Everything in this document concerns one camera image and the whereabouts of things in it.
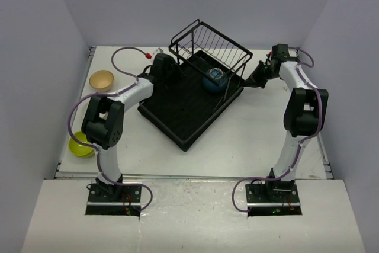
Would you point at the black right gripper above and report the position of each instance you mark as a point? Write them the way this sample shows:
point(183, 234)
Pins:
point(255, 80)

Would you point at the black wire dish rack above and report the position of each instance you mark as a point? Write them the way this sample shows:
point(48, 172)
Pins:
point(203, 47)

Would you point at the black drip tray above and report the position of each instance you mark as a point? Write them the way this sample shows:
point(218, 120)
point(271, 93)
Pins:
point(185, 109)

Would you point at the beige bird painted bowl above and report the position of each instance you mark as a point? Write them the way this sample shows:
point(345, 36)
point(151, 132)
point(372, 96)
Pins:
point(101, 80)

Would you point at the lime green bowl front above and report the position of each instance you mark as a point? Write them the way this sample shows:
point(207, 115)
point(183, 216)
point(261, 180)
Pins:
point(78, 149)

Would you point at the white speckled ceramic bowl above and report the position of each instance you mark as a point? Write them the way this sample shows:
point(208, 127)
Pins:
point(84, 107)

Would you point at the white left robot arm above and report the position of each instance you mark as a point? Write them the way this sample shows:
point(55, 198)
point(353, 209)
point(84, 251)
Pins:
point(104, 119)

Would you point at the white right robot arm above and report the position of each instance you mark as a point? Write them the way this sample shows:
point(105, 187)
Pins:
point(303, 118)

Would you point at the blue ceramic bowl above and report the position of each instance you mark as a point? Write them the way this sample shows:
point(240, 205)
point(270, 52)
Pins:
point(215, 80)

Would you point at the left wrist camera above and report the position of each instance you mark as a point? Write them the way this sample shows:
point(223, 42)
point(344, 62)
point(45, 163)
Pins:
point(152, 55)

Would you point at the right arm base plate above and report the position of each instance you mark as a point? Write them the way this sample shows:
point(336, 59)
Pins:
point(261, 202)

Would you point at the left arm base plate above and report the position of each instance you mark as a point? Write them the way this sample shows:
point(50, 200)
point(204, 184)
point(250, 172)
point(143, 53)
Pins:
point(125, 201)

